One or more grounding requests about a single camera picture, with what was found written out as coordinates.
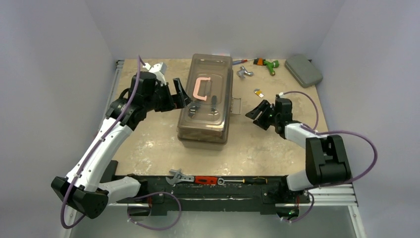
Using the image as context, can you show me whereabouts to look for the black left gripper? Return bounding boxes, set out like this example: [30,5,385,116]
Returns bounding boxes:
[144,77,191,112]

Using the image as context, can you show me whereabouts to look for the beige plastic tool box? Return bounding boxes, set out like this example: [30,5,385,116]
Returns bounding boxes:
[177,54,233,151]

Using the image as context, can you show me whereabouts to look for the small black handled hammer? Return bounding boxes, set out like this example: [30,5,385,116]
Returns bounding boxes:
[187,95,220,120]

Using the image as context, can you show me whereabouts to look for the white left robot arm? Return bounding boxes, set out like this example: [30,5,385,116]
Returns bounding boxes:
[51,71,191,220]

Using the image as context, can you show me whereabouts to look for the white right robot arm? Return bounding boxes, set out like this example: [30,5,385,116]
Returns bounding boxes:
[246,97,352,202]

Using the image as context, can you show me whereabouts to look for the small yellow brush head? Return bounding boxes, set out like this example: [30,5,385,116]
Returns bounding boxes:
[254,89,264,98]

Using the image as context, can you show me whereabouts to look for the green orange spray nozzle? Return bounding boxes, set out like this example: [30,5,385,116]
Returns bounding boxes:
[253,58,280,76]

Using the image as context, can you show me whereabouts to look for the red blue small screwdriver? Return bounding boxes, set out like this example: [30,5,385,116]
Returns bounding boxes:
[232,59,254,65]

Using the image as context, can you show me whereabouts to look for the grey sharpening stone block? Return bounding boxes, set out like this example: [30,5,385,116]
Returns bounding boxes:
[285,54,323,88]

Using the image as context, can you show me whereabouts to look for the black orange screwdriver on base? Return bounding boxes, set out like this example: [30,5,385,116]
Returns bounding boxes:
[223,177,267,184]

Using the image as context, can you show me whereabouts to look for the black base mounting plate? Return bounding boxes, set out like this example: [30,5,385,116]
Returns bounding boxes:
[115,176,311,220]

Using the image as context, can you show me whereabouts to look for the black left corner block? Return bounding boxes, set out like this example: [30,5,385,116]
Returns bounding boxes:
[101,160,118,182]

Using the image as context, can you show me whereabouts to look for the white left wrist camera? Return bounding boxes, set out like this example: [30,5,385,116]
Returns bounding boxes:
[142,62,167,84]

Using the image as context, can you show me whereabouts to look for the red handled adjustable wrench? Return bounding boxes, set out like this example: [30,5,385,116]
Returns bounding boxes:
[165,169,224,185]

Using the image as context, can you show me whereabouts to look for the aluminium frame rail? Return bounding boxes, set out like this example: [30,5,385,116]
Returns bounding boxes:
[106,183,356,211]

